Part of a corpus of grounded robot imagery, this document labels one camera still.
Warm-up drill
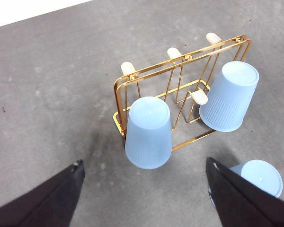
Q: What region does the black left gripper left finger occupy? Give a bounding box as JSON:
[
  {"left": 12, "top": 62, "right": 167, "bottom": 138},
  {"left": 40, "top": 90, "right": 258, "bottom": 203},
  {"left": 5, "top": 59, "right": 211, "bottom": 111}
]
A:
[{"left": 0, "top": 159, "right": 86, "bottom": 227}]

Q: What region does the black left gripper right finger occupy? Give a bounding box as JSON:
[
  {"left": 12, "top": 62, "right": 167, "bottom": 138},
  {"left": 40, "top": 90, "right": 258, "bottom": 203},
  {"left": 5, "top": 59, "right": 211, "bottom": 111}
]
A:
[{"left": 205, "top": 157, "right": 284, "bottom": 227}]

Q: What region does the blue ribbed plastic cup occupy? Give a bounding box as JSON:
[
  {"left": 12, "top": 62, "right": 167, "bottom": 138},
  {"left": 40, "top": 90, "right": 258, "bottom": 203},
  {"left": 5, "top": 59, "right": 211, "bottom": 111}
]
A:
[
  {"left": 199, "top": 60, "right": 260, "bottom": 133},
  {"left": 208, "top": 159, "right": 284, "bottom": 207},
  {"left": 124, "top": 96, "right": 173, "bottom": 170}
]

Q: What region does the gold wire cup holder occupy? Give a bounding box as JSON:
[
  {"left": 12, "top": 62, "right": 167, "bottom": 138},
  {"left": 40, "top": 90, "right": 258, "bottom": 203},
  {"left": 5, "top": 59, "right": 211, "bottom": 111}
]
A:
[{"left": 112, "top": 32, "right": 253, "bottom": 152}]

